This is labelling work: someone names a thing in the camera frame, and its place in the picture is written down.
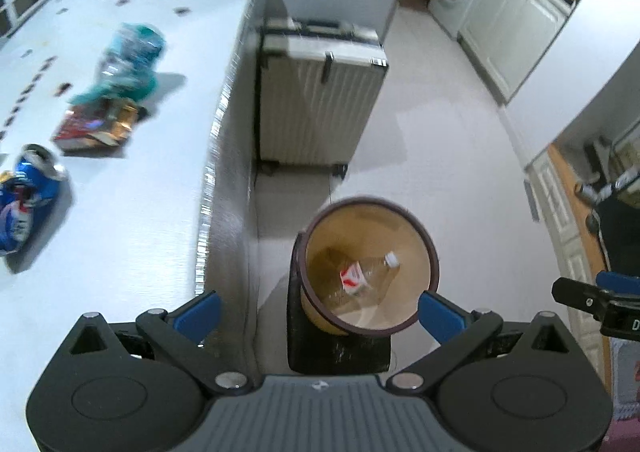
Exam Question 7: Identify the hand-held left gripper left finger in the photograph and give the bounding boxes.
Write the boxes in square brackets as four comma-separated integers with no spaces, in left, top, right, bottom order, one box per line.
[60,290,252,395]

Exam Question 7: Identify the red shiny snack wrapper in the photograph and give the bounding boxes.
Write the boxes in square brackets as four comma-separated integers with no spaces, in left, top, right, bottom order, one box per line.
[51,98,140,156]

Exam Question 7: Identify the beige ribbed suitcase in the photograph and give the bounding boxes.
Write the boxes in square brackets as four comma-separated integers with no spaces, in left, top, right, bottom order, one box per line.
[256,16,390,179]

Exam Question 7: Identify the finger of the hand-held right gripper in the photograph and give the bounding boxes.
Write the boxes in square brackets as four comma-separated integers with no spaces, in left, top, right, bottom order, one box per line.
[596,271,640,293]
[551,277,610,319]

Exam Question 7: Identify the pink patterned cloth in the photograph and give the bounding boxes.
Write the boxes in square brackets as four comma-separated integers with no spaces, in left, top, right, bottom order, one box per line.
[606,336,640,452]

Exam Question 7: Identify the clear plastic bottle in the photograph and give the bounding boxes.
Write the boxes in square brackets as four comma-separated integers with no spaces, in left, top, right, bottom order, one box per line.
[326,252,402,303]

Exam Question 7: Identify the brown round trash bin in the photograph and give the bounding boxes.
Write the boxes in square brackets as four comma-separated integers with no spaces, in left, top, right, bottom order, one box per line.
[287,197,442,375]

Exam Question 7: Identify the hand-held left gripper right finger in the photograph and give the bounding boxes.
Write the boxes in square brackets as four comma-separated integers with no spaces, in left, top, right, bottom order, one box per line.
[387,291,584,394]

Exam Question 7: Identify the crushed blue drink can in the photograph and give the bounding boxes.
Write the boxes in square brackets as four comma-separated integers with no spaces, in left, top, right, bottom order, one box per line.
[0,143,69,259]

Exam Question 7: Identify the heart-print table cover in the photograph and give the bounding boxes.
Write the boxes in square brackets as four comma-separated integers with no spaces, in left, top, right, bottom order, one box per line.
[0,0,266,383]

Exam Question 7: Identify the white kitchen cabinets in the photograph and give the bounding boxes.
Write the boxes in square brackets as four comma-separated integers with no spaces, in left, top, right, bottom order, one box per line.
[457,0,577,106]

